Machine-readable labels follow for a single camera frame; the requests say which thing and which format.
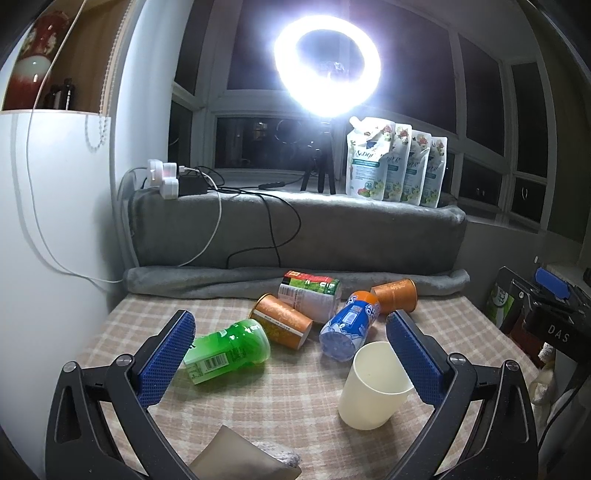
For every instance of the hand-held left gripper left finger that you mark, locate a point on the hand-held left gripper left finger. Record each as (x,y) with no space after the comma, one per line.
(166,360)

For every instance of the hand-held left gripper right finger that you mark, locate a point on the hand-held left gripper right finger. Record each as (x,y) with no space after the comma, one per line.
(415,364)

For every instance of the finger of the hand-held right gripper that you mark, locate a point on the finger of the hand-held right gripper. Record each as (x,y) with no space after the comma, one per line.
(551,281)

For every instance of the cream plastic cup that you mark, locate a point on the cream plastic cup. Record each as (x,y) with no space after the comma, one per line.
(369,397)

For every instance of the orange patterned paper cup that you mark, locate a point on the orange patterned paper cup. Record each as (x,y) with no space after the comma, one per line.
(281,321)
(395,295)

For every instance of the white red green printed cup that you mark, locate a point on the white red green printed cup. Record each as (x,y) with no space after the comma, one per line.
(309,297)

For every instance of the green and white packet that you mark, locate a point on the green and white packet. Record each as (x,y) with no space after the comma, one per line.
(501,302)

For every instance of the white plush toy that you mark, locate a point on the white plush toy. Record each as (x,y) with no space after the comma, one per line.
(542,383)

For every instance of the green plastic bottle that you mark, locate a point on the green plastic bottle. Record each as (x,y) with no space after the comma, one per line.
(231,350)

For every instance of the blue and orange bottle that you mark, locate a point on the blue and orange bottle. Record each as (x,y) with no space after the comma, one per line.
(348,325)

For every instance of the checkered tablecloth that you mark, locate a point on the checkered tablecloth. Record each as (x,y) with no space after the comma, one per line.
(277,392)

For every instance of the grey blanket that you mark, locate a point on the grey blanket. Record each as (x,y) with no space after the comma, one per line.
(369,235)

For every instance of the grey knitted cloth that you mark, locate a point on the grey knitted cloth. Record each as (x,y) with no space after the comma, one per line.
(281,454)

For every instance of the white refill pouch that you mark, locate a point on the white refill pouch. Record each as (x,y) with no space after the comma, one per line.
(367,161)
(400,170)
(436,180)
(419,175)

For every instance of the black power adapter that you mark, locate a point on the black power adapter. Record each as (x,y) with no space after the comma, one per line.
(194,184)

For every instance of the white power plugs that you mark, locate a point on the white power plugs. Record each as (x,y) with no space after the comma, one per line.
(164,177)

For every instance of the black tripod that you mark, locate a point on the black tripod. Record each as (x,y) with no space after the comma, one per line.
(323,157)

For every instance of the dark bottles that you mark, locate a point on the dark bottles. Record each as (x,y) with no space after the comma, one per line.
(60,97)

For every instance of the red and white vase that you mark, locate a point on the red and white vase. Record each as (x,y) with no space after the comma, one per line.
(34,69)

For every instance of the white window frame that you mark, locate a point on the white window frame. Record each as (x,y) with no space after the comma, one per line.
(210,99)

